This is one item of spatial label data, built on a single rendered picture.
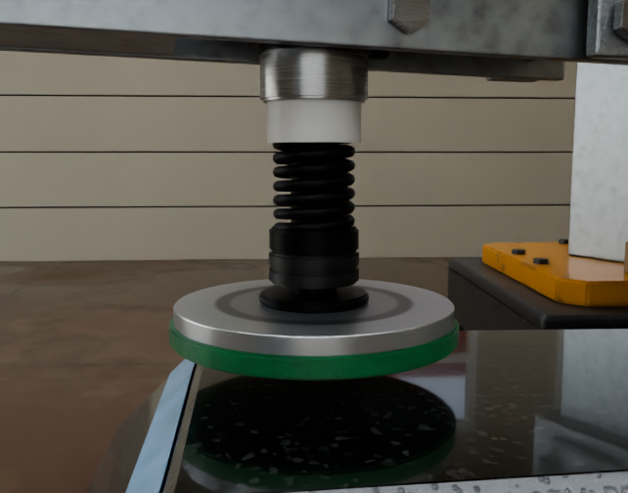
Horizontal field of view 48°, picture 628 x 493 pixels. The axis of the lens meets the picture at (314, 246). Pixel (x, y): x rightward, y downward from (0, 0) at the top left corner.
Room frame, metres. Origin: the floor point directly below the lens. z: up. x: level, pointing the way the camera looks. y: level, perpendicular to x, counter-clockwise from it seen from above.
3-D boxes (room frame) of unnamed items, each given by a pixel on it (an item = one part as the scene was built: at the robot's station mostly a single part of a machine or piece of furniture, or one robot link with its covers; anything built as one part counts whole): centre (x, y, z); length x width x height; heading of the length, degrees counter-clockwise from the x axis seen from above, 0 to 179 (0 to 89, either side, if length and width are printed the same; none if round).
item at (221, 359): (0.53, 0.00, 0.85); 0.22 x 0.22 x 0.04
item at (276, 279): (0.53, 0.00, 0.88); 0.07 x 0.07 x 0.01
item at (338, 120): (0.53, 0.00, 1.00); 0.07 x 0.07 x 0.04
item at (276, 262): (0.53, 0.00, 0.89); 0.07 x 0.07 x 0.01
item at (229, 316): (0.53, 0.00, 0.85); 0.21 x 0.21 x 0.01
